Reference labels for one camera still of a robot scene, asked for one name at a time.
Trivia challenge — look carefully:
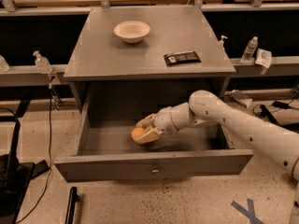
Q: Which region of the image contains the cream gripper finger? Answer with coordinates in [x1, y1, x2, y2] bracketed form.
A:
[134, 126, 161, 145]
[135, 114, 156, 129]

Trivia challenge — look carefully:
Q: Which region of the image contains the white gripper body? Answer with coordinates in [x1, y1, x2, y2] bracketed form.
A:
[153, 103, 199, 134]

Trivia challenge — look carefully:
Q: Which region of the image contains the orange fruit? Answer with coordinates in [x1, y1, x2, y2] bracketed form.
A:
[131, 127, 145, 140]

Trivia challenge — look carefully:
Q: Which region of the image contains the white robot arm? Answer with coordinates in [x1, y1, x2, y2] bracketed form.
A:
[131, 90, 299, 182]

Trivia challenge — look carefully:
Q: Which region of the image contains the brass drawer knob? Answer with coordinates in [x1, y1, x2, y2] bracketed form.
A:
[151, 165, 161, 175]

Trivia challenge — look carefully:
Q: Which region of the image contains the open grey top drawer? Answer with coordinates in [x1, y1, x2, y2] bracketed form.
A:
[55, 81, 253, 182]

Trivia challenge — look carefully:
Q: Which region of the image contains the grey wooden cabinet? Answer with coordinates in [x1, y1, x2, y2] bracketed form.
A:
[64, 6, 235, 107]

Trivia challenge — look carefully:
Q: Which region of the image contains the black snack bar packet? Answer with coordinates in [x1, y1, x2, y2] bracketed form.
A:
[164, 51, 201, 65]

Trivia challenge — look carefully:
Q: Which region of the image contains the grey box on floor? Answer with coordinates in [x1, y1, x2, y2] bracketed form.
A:
[230, 90, 252, 108]

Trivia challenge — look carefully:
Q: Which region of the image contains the white ceramic bowl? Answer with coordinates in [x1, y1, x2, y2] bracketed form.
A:
[114, 21, 150, 44]

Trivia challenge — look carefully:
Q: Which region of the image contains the small pump bottle behind cabinet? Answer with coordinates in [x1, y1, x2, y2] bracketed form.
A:
[219, 35, 228, 50]

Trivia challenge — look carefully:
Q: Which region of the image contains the black bar on floor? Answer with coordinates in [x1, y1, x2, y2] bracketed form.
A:
[64, 187, 79, 224]

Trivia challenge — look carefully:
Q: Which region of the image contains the clear plastic water bottle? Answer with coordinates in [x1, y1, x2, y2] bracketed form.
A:
[240, 36, 258, 63]

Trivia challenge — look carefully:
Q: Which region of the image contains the white wipes packet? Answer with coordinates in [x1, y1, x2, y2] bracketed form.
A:
[255, 49, 272, 68]

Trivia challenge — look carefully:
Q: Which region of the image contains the black power adapter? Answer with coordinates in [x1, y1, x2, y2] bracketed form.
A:
[272, 101, 290, 109]

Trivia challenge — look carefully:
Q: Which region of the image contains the clear pump sanitizer bottle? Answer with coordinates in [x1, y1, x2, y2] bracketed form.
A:
[33, 50, 52, 74]

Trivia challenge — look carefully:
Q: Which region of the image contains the black stand base left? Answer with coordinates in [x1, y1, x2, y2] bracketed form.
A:
[0, 106, 50, 224]

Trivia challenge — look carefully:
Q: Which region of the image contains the clear bottle at left edge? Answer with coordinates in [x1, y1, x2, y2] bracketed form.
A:
[0, 55, 10, 73]

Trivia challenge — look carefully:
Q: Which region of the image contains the black cable on floor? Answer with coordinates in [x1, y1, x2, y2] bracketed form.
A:
[15, 83, 54, 224]

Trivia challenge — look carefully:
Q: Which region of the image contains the grey metal shelf rail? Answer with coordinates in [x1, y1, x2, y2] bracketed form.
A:
[0, 56, 299, 87]

